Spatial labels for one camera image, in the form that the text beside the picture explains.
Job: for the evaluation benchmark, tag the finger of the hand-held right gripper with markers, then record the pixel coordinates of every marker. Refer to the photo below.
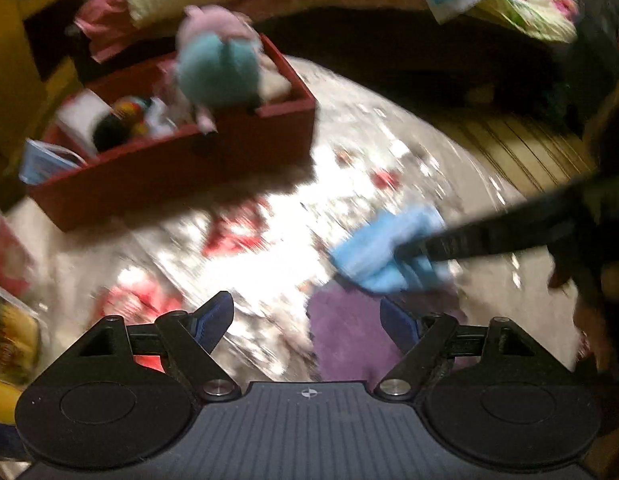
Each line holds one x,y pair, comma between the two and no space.
489,232

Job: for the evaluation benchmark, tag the colourful striped toy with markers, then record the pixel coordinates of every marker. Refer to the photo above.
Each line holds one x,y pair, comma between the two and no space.
130,107

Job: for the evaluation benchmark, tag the light blue towel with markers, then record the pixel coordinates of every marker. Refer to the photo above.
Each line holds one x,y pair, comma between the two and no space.
389,255

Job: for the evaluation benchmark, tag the slatted bamboo mat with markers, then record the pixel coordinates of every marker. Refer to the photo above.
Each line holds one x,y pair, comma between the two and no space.
519,147

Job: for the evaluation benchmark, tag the wooden nightstand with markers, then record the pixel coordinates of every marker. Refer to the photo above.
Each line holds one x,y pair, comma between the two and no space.
19,50

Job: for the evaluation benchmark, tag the purple towel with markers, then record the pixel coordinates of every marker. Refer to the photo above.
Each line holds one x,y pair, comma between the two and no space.
354,335

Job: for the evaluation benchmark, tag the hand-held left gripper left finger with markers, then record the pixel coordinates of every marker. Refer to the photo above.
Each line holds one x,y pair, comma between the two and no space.
213,317

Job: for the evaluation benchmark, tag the yellow packet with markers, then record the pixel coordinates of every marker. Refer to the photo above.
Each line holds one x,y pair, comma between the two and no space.
9,342

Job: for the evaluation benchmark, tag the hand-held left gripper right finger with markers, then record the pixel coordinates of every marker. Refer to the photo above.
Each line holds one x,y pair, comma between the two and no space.
397,321

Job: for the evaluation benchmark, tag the teal pink plush toy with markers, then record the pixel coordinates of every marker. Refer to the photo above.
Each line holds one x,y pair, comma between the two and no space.
219,60

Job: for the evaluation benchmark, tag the person's right hand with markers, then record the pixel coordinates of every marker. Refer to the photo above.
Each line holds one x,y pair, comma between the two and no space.
589,310

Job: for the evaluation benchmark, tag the blue white booklet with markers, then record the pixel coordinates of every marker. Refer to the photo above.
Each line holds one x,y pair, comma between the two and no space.
42,161

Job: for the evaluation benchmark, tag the white cloth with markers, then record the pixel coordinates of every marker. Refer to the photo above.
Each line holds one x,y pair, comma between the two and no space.
82,112

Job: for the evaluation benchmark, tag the black plush toy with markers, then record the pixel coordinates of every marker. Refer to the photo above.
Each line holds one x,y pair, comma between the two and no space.
109,132

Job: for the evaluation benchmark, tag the red storage box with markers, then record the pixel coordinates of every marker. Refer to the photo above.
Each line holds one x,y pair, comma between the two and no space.
189,160

